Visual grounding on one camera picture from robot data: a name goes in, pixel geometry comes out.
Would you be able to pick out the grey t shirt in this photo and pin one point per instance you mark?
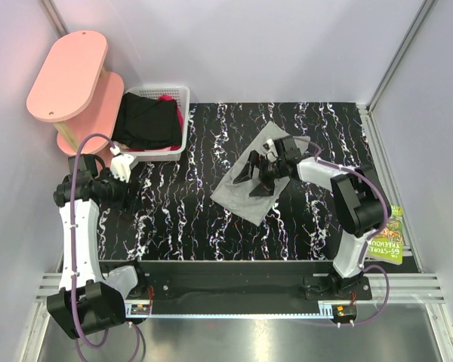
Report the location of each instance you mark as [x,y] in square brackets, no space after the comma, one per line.
[236,197]

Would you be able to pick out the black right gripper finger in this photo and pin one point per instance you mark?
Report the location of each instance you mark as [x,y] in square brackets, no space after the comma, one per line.
[253,161]
[266,188]

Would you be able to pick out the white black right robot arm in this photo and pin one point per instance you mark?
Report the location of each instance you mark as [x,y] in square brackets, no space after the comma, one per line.
[361,206]

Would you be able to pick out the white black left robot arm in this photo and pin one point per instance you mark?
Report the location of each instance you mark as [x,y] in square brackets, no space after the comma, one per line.
[88,300]

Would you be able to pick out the white perforated plastic basket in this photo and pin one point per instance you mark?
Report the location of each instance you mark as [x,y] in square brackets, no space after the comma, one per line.
[182,95]

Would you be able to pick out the black t shirt in basket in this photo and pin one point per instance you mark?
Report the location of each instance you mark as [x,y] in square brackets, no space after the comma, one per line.
[123,129]

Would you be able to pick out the pink three tier shelf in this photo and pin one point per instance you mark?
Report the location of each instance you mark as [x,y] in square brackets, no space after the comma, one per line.
[74,92]

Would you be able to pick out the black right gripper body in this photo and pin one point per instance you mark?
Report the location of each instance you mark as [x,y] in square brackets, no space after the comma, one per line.
[271,170]

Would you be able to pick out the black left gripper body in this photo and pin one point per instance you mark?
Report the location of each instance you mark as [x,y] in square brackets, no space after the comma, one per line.
[125,201]

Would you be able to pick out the aluminium frame rail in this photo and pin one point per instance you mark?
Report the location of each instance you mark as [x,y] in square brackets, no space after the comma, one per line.
[267,316]

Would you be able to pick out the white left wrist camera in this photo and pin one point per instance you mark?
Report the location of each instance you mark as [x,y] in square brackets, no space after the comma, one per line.
[122,164]

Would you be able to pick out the green picture book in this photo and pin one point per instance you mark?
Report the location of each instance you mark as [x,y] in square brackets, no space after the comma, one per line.
[388,245]

